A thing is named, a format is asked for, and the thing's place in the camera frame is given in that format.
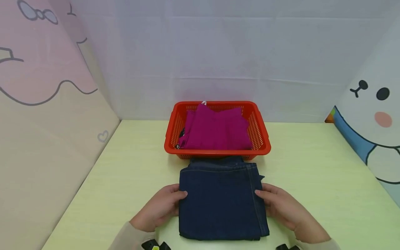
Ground person's left forearm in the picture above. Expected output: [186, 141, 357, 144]
[108, 221, 156, 250]

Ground person's right forearm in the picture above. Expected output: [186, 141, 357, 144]
[295, 238, 341, 250]

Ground folded magenta garment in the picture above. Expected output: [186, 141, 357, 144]
[178, 103, 253, 150]

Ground person's left hand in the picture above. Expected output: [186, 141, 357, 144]
[129, 184, 188, 232]

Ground dark blue jeans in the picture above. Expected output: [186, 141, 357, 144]
[178, 156, 270, 241]

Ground person's right hand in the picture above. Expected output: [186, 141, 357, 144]
[255, 183, 331, 244]

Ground red plastic basket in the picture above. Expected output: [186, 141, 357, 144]
[164, 101, 272, 160]

